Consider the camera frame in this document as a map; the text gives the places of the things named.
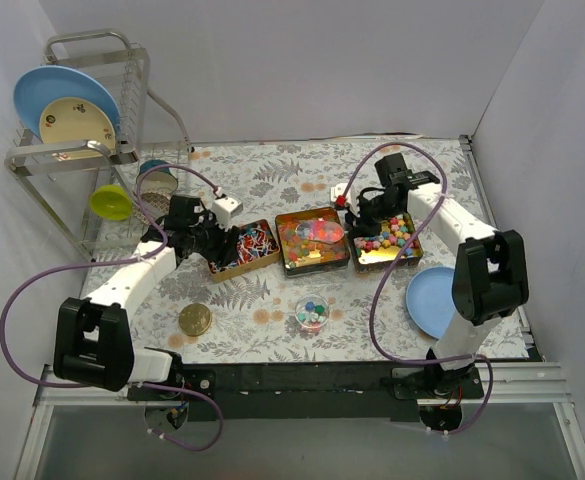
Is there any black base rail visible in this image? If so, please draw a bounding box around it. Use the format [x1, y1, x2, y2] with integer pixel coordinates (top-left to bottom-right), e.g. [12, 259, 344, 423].
[126, 360, 488, 431]

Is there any clear glass bowl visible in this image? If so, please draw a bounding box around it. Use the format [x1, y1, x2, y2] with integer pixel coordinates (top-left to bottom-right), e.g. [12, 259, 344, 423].
[294, 295, 330, 332]

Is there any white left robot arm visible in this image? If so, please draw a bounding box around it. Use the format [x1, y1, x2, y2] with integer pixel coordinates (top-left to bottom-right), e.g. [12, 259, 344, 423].
[53, 195, 242, 400]

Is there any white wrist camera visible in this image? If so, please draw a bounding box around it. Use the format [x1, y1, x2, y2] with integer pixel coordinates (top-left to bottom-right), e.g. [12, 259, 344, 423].
[329, 183, 359, 216]
[210, 195, 243, 229]

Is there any floral tablecloth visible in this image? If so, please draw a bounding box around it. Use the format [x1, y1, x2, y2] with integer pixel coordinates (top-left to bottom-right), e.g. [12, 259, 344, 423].
[130, 140, 433, 363]

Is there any tin of star candies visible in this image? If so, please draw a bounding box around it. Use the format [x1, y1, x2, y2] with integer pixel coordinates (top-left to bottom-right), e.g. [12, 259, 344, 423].
[348, 212, 415, 273]

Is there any blue plate on table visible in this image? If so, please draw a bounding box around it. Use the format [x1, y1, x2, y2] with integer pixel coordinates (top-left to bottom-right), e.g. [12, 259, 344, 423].
[405, 266, 455, 339]

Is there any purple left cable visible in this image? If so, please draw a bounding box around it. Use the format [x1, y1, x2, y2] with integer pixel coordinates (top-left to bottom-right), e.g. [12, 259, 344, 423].
[0, 164, 224, 451]

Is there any metal dish rack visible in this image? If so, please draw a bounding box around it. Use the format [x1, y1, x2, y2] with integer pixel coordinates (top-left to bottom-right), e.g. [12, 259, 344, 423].
[5, 29, 179, 261]

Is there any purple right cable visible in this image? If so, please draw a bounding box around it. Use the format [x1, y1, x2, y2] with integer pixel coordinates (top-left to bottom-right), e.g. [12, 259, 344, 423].
[339, 142, 494, 435]

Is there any blue patterned ceramic bowl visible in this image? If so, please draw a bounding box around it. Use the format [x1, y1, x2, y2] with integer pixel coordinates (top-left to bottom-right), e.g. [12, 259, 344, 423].
[136, 159, 178, 195]

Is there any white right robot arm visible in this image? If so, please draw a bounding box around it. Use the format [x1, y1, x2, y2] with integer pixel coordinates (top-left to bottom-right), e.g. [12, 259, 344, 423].
[357, 154, 529, 398]

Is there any tin of gummy candies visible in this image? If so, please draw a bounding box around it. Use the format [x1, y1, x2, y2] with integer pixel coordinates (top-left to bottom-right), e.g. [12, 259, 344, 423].
[275, 207, 350, 278]

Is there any green plastic bowl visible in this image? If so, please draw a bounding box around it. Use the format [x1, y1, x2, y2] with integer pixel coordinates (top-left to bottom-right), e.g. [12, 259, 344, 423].
[89, 184, 132, 221]

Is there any patterned round coaster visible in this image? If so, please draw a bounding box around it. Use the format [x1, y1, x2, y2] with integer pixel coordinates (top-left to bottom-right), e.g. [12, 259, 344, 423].
[132, 191, 171, 225]

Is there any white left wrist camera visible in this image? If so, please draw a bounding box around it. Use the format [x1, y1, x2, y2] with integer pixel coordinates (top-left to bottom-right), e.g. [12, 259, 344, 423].
[210, 195, 243, 229]

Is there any blue plate in rack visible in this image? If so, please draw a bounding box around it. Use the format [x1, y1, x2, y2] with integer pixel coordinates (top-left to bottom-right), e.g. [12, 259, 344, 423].
[12, 65, 121, 139]

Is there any round gold tin lid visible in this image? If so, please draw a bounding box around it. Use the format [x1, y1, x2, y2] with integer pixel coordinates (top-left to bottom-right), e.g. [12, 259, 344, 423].
[178, 303, 212, 337]

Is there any purple cable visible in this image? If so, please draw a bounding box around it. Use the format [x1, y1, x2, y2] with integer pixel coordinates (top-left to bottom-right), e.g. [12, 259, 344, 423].
[0, 164, 224, 451]
[339, 142, 494, 435]

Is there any cream plate in rack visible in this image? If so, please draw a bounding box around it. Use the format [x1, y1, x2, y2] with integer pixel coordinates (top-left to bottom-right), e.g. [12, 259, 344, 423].
[39, 97, 116, 153]

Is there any silver metal scoop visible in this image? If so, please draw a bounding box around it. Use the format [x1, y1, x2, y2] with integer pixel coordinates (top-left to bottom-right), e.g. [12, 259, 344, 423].
[295, 218, 345, 245]

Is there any gold tin of lollipops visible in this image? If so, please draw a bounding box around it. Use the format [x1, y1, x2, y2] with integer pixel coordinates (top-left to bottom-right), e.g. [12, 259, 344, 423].
[208, 219, 281, 283]

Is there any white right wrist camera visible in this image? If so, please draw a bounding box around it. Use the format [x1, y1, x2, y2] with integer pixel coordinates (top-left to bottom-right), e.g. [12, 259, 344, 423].
[329, 183, 359, 216]

